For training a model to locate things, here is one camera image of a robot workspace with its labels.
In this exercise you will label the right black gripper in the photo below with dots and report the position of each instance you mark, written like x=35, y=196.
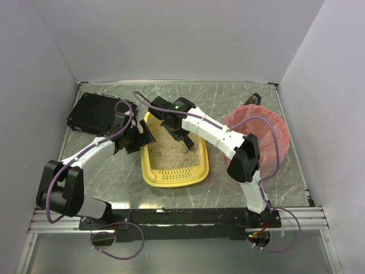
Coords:
x=179, y=135

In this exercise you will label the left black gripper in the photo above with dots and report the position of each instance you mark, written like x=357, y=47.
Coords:
x=140, y=136

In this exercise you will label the yellow litter box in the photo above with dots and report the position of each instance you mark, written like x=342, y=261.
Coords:
x=179, y=177

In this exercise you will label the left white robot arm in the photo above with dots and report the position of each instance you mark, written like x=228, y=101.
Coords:
x=61, y=188

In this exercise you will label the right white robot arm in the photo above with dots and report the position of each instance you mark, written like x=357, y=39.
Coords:
x=241, y=150

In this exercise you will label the cat litter pellets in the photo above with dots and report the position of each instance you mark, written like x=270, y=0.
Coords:
x=168, y=154

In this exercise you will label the black flat box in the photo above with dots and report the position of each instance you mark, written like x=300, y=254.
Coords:
x=94, y=114

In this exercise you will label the black metronome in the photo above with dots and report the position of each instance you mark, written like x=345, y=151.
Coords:
x=254, y=99

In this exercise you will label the red basket with bag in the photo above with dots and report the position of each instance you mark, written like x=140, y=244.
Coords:
x=262, y=131

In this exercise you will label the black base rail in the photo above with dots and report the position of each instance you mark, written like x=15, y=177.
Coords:
x=183, y=223

